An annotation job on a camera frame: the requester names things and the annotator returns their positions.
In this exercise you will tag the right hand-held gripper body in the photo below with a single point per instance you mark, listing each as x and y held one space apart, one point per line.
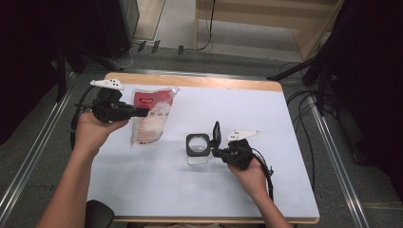
239 155

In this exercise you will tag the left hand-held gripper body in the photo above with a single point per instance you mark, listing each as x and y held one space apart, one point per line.
111 110

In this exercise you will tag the red and white pouch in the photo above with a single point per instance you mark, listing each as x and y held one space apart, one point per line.
155 123

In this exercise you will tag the clear container with black lid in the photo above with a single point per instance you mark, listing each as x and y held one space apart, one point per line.
190 148

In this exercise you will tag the person's right hand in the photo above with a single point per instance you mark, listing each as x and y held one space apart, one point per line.
253 179

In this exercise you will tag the person's left hand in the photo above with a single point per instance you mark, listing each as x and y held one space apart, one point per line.
90 133

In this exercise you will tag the white paper sheet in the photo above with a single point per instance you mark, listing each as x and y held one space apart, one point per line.
202 190

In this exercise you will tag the black metal stand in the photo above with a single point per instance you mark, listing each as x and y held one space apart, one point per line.
61 72
321 82

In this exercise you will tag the wooden table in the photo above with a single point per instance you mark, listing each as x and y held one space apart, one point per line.
206 81

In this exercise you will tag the black cabinet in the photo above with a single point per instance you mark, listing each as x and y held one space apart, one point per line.
115 25

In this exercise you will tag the dark curtain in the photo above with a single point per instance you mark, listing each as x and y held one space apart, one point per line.
28 63
374 79

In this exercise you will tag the black rounded object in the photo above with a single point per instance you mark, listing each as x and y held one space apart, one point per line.
99 215

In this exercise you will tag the metal floor rail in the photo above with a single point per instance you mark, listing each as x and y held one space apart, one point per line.
34 152
339 164

